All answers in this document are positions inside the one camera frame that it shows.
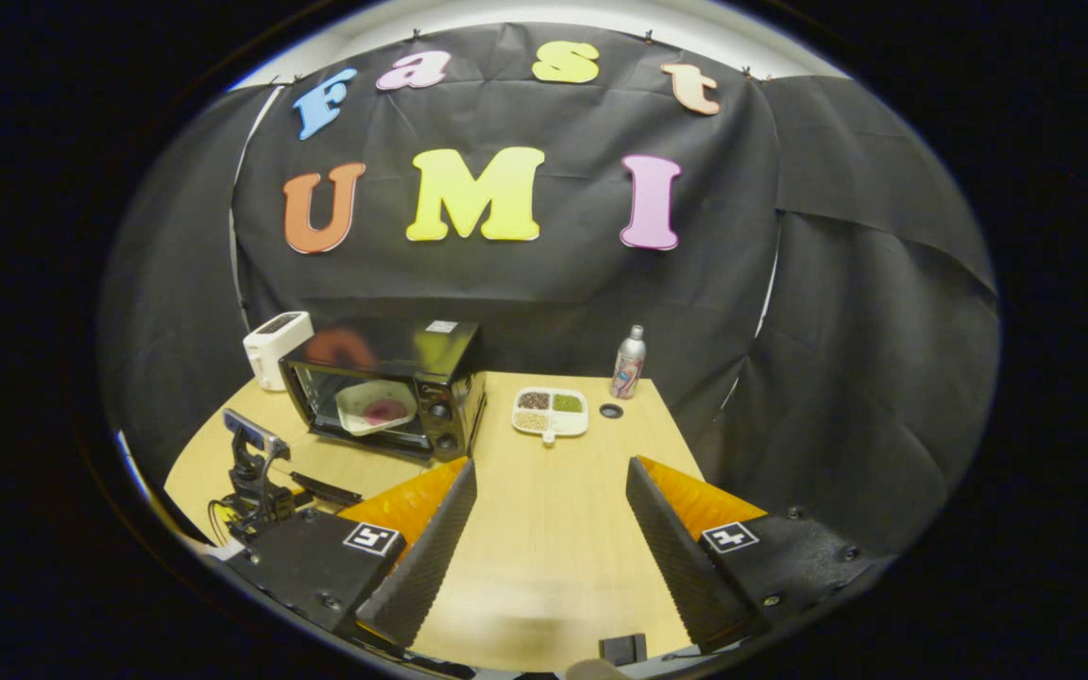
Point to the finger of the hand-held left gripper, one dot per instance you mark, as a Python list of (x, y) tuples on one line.
[(327, 489)]

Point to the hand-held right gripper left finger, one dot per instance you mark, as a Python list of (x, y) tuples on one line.
[(431, 557)]

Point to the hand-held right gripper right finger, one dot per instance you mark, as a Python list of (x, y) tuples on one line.
[(676, 557)]

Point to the cream square plate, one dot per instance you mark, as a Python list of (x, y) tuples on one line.
[(355, 401)]

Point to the pink meat slice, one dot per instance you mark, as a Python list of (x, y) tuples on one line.
[(385, 412)]

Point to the black electric oven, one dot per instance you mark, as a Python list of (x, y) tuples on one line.
[(450, 354)]

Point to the white toaster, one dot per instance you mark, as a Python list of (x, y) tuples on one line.
[(270, 354)]

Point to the white divided dish with grains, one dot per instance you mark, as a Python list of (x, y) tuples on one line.
[(550, 414)]

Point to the silver bottle with printed label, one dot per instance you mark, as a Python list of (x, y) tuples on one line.
[(628, 368)]

